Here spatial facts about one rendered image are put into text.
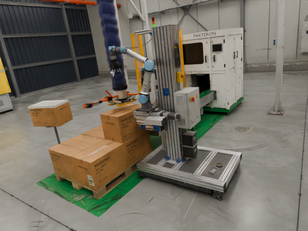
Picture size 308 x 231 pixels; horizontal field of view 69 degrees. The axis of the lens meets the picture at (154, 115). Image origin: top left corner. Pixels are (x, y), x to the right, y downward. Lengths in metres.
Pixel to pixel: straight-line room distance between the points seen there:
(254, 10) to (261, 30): 0.92
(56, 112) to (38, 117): 0.43
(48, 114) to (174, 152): 2.44
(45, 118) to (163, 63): 2.59
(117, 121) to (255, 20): 9.62
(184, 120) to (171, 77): 0.57
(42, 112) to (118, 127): 1.81
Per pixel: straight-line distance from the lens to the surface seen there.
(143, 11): 7.01
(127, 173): 3.46
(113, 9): 3.32
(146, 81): 2.76
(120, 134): 3.23
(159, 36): 2.89
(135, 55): 2.89
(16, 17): 14.57
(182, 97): 2.79
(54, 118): 4.44
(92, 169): 2.99
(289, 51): 11.70
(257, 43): 11.82
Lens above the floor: 1.84
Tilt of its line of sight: 18 degrees down
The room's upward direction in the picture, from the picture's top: 7 degrees counter-clockwise
